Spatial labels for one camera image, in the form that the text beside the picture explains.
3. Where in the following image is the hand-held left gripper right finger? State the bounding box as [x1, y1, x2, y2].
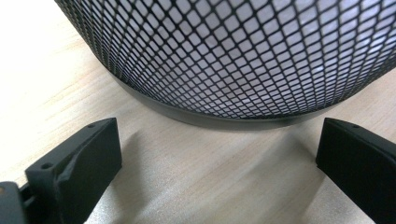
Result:
[315, 117, 396, 224]

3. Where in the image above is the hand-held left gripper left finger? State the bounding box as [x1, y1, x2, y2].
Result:
[24, 117, 123, 224]

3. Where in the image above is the metal mesh trash bin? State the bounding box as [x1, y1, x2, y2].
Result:
[53, 0, 396, 132]

